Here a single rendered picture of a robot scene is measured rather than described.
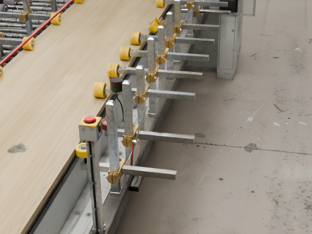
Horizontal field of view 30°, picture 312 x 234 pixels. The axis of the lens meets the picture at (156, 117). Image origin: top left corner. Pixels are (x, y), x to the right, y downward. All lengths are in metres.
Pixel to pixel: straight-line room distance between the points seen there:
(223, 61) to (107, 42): 1.77
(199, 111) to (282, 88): 0.85
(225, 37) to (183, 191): 1.81
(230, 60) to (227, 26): 0.32
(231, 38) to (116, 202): 2.88
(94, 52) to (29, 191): 1.43
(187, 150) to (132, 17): 1.03
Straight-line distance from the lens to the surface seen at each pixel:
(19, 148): 2.65
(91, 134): 2.15
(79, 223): 2.64
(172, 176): 2.56
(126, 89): 2.63
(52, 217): 2.50
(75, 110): 2.94
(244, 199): 3.80
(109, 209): 2.56
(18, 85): 3.27
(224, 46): 5.23
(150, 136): 2.77
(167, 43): 3.56
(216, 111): 4.80
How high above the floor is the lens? 2.26
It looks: 29 degrees down
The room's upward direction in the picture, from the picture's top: 1 degrees counter-clockwise
